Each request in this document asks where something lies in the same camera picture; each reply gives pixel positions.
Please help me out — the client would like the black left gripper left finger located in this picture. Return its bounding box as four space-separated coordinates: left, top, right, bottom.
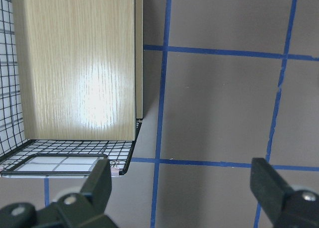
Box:
0 159 112 228

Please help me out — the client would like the grid-pattern wire basket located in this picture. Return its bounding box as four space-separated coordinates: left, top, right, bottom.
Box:
0 0 143 178

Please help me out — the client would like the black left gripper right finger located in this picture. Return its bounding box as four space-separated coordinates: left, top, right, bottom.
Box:
250 158 319 228

